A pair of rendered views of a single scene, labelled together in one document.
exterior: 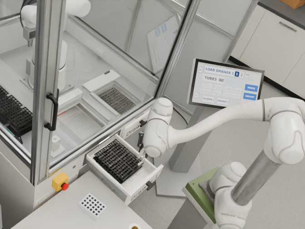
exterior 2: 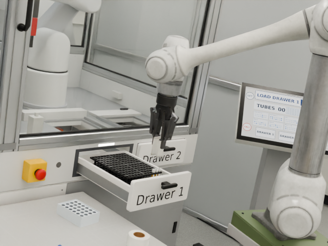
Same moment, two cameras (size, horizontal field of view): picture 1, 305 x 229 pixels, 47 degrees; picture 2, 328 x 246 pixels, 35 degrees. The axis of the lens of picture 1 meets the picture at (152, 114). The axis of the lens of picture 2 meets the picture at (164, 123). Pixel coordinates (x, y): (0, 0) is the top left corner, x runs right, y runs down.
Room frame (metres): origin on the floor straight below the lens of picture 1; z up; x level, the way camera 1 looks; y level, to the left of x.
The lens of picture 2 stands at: (-0.54, -0.64, 1.55)
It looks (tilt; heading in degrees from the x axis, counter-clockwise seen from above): 14 degrees down; 19
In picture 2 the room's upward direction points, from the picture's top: 10 degrees clockwise
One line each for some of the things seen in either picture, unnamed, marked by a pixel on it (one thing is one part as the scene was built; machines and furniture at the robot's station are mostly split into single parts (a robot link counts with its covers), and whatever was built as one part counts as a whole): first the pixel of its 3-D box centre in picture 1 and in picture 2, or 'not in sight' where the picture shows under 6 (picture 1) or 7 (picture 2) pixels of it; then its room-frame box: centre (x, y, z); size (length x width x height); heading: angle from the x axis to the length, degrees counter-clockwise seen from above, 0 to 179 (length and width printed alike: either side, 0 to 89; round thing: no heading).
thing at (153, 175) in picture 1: (144, 184); (160, 190); (1.14, -0.10, 0.87); 0.29 x 0.02 x 0.11; 156
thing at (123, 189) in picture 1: (116, 161); (122, 172); (1.22, 0.09, 0.86); 0.40 x 0.26 x 0.06; 66
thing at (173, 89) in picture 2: not in sight; (169, 87); (1.22, -0.03, 1.23); 0.09 x 0.09 x 0.06
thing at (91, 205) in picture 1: (92, 206); (77, 213); (0.95, 0.12, 0.78); 0.12 x 0.08 x 0.04; 72
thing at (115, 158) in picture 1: (118, 161); (124, 172); (1.22, 0.08, 0.87); 0.22 x 0.18 x 0.06; 66
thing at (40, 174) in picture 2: (64, 186); (39, 174); (0.95, 0.28, 0.88); 0.04 x 0.03 x 0.04; 156
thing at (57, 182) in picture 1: (60, 181); (34, 170); (0.96, 0.31, 0.88); 0.07 x 0.05 x 0.07; 156
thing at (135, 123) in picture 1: (138, 123); (161, 153); (1.55, 0.06, 0.87); 0.29 x 0.02 x 0.11; 156
